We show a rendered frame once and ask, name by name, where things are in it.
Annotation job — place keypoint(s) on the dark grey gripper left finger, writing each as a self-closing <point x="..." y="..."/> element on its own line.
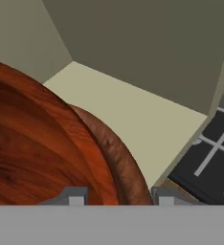
<point x="75" y="193"/>

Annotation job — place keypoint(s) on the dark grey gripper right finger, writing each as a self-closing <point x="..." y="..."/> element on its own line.
<point x="164" y="193"/>

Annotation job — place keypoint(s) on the large brown wooden bowl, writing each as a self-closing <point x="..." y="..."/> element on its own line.
<point x="125" y="159"/>

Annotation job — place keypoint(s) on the small reddish wooden bowl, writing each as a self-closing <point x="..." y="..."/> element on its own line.
<point x="37" y="143"/>

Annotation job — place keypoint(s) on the black hob with grey grates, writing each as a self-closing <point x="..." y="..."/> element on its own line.
<point x="219" y="166"/>

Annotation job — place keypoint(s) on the open beige cabinet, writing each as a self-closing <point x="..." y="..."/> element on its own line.
<point x="133" y="48"/>

